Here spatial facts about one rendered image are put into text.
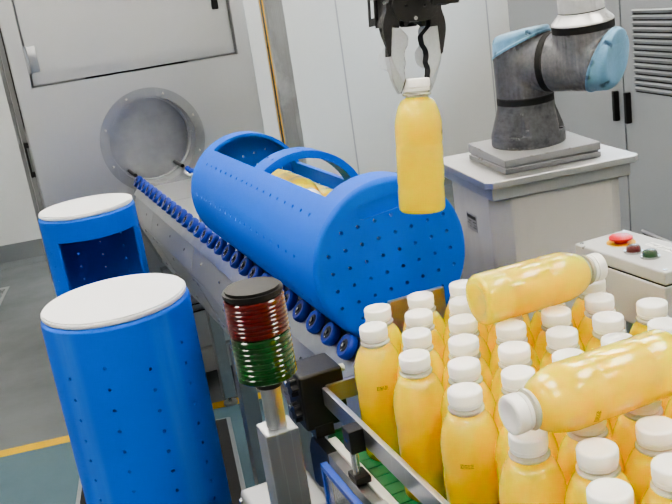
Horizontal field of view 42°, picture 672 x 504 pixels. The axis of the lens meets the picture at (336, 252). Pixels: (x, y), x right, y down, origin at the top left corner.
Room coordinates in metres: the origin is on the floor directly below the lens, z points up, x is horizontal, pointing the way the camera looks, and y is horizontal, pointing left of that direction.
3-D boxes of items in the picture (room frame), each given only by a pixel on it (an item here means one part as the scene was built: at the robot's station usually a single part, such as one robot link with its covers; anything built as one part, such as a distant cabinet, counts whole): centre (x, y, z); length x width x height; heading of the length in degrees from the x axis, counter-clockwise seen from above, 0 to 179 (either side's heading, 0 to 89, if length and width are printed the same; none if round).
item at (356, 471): (1.05, 0.01, 0.94); 0.03 x 0.02 x 0.08; 20
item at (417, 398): (1.00, -0.08, 0.99); 0.07 x 0.07 x 0.18
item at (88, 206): (2.58, 0.72, 1.03); 0.28 x 0.28 x 0.01
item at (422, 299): (1.21, -0.11, 1.08); 0.04 x 0.04 x 0.02
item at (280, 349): (0.85, 0.09, 1.18); 0.06 x 0.06 x 0.05
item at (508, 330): (1.05, -0.21, 1.08); 0.04 x 0.04 x 0.02
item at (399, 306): (1.33, -0.12, 0.99); 0.10 x 0.02 x 0.12; 110
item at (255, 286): (0.85, 0.09, 1.18); 0.06 x 0.06 x 0.16
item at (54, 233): (2.58, 0.72, 0.59); 0.28 x 0.28 x 0.88
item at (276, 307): (0.85, 0.09, 1.23); 0.06 x 0.06 x 0.04
